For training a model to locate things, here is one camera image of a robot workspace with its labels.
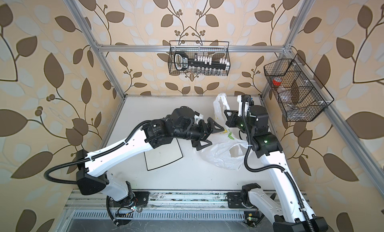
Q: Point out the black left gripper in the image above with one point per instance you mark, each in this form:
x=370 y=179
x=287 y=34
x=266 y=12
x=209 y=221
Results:
x=203 y=131

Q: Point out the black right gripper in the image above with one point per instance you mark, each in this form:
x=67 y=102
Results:
x=231 y=119

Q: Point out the white plastic bag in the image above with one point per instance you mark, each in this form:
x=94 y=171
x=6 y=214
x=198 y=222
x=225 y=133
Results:
x=227 y=151

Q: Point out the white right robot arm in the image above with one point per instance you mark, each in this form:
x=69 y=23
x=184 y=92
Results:
x=265 y=153

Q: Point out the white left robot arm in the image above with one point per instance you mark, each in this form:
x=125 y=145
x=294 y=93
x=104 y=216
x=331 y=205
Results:
x=93 y=174

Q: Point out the white tray black rim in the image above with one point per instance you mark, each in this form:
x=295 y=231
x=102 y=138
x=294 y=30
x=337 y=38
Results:
x=163 y=155

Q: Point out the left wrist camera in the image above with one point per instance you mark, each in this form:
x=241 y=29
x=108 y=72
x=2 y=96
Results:
x=197 y=118

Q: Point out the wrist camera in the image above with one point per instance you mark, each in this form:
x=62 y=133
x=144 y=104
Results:
x=197 y=118
x=243 y=101

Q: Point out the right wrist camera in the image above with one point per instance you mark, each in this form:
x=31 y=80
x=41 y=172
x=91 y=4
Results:
x=243 y=101

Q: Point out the black wire basket back wall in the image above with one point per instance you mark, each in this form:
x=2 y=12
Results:
x=216 y=49

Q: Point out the black wire basket wall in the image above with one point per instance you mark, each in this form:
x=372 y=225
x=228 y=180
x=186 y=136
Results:
x=302 y=96
x=216 y=49

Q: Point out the black wire basket right wall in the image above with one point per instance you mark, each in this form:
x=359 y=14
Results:
x=302 y=96

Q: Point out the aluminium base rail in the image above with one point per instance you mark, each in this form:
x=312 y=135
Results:
x=184 y=205

